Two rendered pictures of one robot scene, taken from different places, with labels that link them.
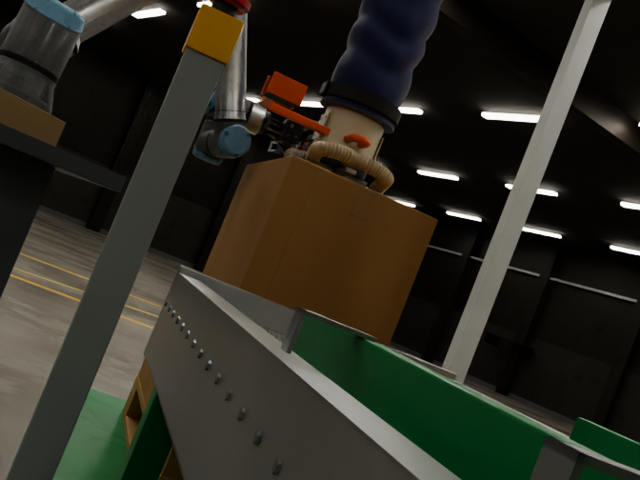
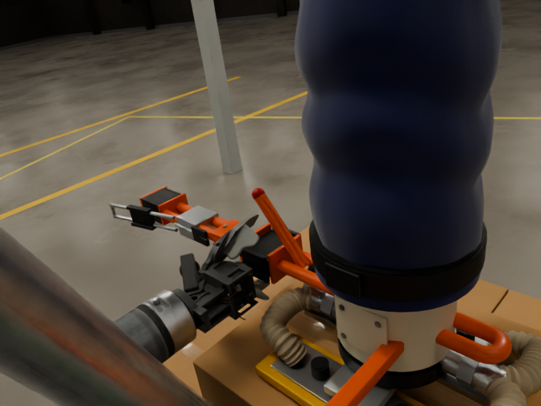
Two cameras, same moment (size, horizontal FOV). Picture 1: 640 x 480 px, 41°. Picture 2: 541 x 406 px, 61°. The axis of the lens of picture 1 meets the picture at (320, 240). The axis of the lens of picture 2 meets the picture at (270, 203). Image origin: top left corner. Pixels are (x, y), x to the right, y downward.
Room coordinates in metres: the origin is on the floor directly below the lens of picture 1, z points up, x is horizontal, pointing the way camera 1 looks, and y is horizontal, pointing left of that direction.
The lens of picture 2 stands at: (1.97, 0.41, 1.53)
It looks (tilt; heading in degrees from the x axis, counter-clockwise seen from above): 27 degrees down; 332
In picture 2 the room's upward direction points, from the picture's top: 8 degrees counter-clockwise
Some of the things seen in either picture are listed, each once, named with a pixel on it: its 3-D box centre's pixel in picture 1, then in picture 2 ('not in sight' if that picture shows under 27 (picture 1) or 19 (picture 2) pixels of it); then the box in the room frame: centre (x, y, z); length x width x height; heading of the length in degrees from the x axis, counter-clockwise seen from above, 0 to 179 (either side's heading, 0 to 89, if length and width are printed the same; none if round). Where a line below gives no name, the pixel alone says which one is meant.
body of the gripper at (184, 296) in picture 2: (281, 130); (213, 293); (2.56, 0.23, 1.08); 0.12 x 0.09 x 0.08; 105
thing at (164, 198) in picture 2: not in sight; (164, 205); (2.94, 0.18, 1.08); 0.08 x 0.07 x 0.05; 15
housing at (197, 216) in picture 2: not in sight; (199, 223); (2.81, 0.15, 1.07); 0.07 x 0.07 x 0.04; 15
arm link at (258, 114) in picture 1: (255, 118); (169, 319); (2.55, 0.31, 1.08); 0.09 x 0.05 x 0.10; 15
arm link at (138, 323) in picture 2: (228, 108); (120, 356); (2.53, 0.40, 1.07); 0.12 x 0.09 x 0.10; 105
